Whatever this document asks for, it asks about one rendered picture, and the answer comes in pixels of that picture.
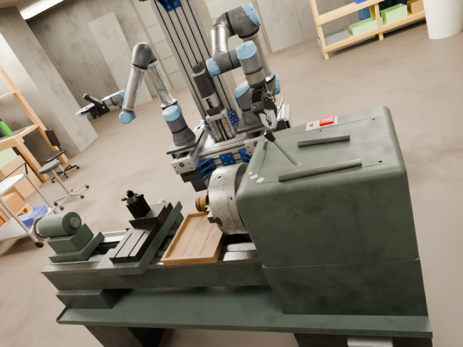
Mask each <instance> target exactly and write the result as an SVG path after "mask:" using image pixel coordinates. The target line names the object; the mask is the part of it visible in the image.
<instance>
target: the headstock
mask: <svg viewBox="0 0 463 347"><path fill-rule="evenodd" d="M306 127H307V124H304V125H299V126H296V127H291V128H288V129H284V130H280V131H278V132H273V133H272V134H273V135H274V137H275V139H276V141H277V142H278V144H279V145H280V146H281V147H282V148H283V149H284V150H285V151H286V152H287V153H288V154H289V155H290V156H291V157H292V158H293V159H294V160H295V161H296V162H300V163H301V166H300V167H298V168H293V167H292V165H293V163H292V162H291V161H290V160H289V159H288V158H287V157H286V155H284V154H283V153H282V152H281V150H279V148H278V147H277V146H276V145H275V144H274V143H272V142H270V141H269V142H268V144H267V148H266V150H264V149H263V146H264V141H265V137H264V136H262V137H261V138H260V139H259V140H258V143H257V145H256V148H255V150H254V152H253V155H252V157H251V160H250V162H249V164H248V167H247V170H246V172H245V175H244V176H243V179H242V182H241V184H240V186H239V188H238V191H237V194H236V197H235V204H236V207H237V209H238V211H239V213H240V216H241V218H242V219H243V222H244V224H245V226H246V228H247V230H248V232H249V235H250V237H251V239H252V241H253V243H254V246H255V247H256V250H257V252H258V254H259V256H260V258H261V260H262V262H263V265H264V266H266V267H273V266H300V265H314V264H342V263H356V262H383V261H398V260H415V259H417V258H418V257H419V251H418V241H417V237H416V232H415V222H414V218H413V209H412V204H411V195H410V190H409V181H408V176H407V169H406V166H405V163H404V158H403V156H402V151H401V149H400V144H399V141H398V137H397V134H396V130H395V126H394V123H393V119H392V115H391V112H390V109H389V108H388V107H386V106H381V107H375V108H372V109H366V110H363V111H359V112H354V113H350V114H345V115H341V116H338V124H336V125H330V126H326V127H321V128H317V129H312V130H308V131H306ZM346 134H349V135H350V140H344V141H339V142H334V143H324V144H319V145H309V146H304V147H299V146H298V142H299V141H304V140H313V139H318V138H327V137H332V136H341V135H346ZM357 159H361V162H362V165H360V166H357V167H350V168H346V169H340V170H336V171H330V172H326V173H320V174H316V175H312V176H305V177H301V178H296V179H292V180H286V181H282V182H279V181H278V176H281V175H285V174H290V173H294V172H298V171H304V170H308V169H314V168H317V167H324V166H327V165H333V164H337V163H341V162H346V161H350V160H357ZM249 172H252V173H251V175H249ZM257 174H258V177H257V178H253V179H250V177H252V176H255V175H257ZM260 178H264V180H263V181H262V182H257V180H258V179H260Z"/></svg>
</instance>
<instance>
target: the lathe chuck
mask: <svg viewBox="0 0 463 347"><path fill-rule="evenodd" d="M233 166H234V165H230V166H226V167H219V168H217V169H216V170H215V171H214V172H213V174H212V176H211V179H210V182H209V205H210V209H211V212H212V216H213V219H216V218H217V217H218V218H220V220H221V222H222V225H219V224H218V225H217V227H218V228H219V229H220V230H221V231H222V232H223V233H224V234H227V235H231V234H233V233H237V234H239V233H244V232H242V231H241V230H240V229H239V228H238V227H237V226H236V223H235V222H234V219H233V218H232V214H231V211H230V208H229V202H228V197H227V181H228V176H229V173H230V170H231V168H232V167H233ZM218 175H223V177H222V178H221V179H220V180H217V179H216V177H217V176H218Z"/></svg>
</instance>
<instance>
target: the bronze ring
mask: <svg viewBox="0 0 463 347"><path fill-rule="evenodd" d="M208 203H209V197H207V194H206V195H202V196H199V197H197V198H196V201H195V205H196V209H197V211H198V212H205V213H206V209H205V206H206V204H208Z"/></svg>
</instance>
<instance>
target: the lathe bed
mask: <svg viewBox="0 0 463 347"><path fill-rule="evenodd" d="M181 223H182V222H179V223H174V224H173V225H172V227H171V229H170V230H169V232H168V234H167V235H166V237H165V239H164V240H163V242H162V244H161V245H160V247H159V249H158V251H157V252H156V254H155V256H154V258H153V260H152V261H151V263H150V265H149V266H148V268H147V269H146V271H145V272H144V274H140V275H111V276H100V275H99V274H98V273H97V271H96V270H95V268H96V267H97V266H98V264H99V263H100V261H101V260H102V259H103V258H104V256H105V255H106V253H107V252H108V251H109V250H110V249H115V248H116V247H117V245H118V244H119V242H120V241H121V240H122V239H123V237H124V236H125V234H126V233H127V231H126V230H125V229H123V230H117V231H106V232H101V233H102V234H103V235H104V238H103V240H102V241H101V242H100V244H99V245H98V246H97V247H96V248H95V250H94V251H93V252H92V254H91V255H90V256H89V258H88V259H87V260H84V261H74V262H57V263H53V262H52V261H51V260H50V264H49V266H45V267H44V268H43V269H42V271H41V273H42V274H43V275H45V276H46V277H47V279H48V280H49V281H50V282H51V283H52V284H53V285H54V286H55V287H56V289H57V290H59V291H62V290H90V289H118V288H171V287H199V286H252V285H270V284H269V281H268V279H267V277H266V275H265V273H264V271H263V268H262V265H263V262H262V260H261V258H260V256H259V254H258V252H257V250H256V247H255V246H254V243H253V241H252V239H251V237H250V235H249V233H239V234H231V235H227V237H226V238H225V242H224V244H223V247H222V249H221V252H220V255H219V256H218V260H217V262H216V263H206V264H184V265H171V266H164V265H163V263H162V262H161V259H162V257H163V255H164V254H165V252H166V250H167V248H168V246H169V244H170V243H171V241H172V239H173V237H174V236H175V234H176V232H177V231H178V228H179V226H180V225H181Z"/></svg>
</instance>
